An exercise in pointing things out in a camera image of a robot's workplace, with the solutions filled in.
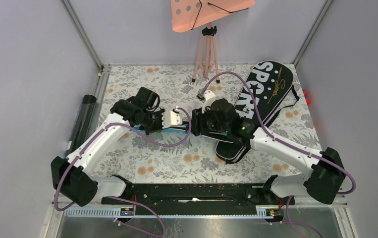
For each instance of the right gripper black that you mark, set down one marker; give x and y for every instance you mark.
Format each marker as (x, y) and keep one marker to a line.
(198, 121)

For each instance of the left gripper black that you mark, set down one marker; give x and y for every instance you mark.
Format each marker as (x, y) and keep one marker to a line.
(159, 112)

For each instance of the blue racket bag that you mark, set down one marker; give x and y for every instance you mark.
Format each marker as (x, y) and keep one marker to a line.
(179, 128)

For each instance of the black shuttlecock tube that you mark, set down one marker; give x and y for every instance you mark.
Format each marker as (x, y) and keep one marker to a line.
(82, 123)

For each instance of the black sport racket bag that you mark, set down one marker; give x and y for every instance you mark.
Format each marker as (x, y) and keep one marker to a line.
(272, 84)

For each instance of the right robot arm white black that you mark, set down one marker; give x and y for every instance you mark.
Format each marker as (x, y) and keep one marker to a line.
(321, 172)

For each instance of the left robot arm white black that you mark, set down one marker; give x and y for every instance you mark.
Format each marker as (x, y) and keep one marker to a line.
(72, 176)

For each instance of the floral table mat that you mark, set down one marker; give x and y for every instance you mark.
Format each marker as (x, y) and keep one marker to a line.
(139, 160)

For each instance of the pink music stand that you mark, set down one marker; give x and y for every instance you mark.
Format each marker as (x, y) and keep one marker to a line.
(189, 14)

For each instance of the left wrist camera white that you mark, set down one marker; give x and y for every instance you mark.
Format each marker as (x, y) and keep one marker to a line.
(170, 119)

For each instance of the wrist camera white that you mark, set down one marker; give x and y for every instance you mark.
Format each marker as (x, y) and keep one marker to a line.
(170, 119)
(208, 97)

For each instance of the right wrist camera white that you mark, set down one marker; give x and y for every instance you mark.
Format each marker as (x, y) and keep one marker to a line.
(208, 97)

